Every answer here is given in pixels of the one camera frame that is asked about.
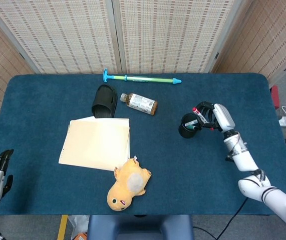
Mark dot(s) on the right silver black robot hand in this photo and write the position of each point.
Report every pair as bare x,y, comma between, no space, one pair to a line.
216,117

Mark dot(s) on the red marker pen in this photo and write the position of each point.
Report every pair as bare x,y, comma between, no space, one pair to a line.
199,115

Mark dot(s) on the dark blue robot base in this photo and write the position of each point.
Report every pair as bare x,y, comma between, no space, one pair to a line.
139,227

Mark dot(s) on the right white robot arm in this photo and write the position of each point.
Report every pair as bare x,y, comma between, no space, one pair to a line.
258,175

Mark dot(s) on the green black marker pen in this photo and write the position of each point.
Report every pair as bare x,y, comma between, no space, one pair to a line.
194,127

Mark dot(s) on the black pen cup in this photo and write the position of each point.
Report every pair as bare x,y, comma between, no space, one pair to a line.
187,127

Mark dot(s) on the red box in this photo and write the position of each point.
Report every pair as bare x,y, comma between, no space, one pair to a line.
275,97

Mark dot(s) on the dark blue table cloth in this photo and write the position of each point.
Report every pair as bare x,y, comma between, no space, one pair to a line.
182,170

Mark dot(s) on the brown tea plastic bottle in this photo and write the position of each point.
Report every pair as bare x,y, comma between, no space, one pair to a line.
140,103

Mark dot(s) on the blue green toy water pump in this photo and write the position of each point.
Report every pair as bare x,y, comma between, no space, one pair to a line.
142,79

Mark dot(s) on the crumpled plastic bag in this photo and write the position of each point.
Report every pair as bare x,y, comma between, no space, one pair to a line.
78,226

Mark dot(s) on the cream manila paper folder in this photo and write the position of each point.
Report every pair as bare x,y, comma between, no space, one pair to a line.
95,143

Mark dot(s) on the woven folding screen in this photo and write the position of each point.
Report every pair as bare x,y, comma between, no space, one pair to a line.
142,35

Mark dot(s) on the orange plush hamster toy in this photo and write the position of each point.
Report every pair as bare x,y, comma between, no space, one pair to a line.
127,185

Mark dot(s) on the black rubber slipper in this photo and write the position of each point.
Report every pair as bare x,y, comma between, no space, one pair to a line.
104,102

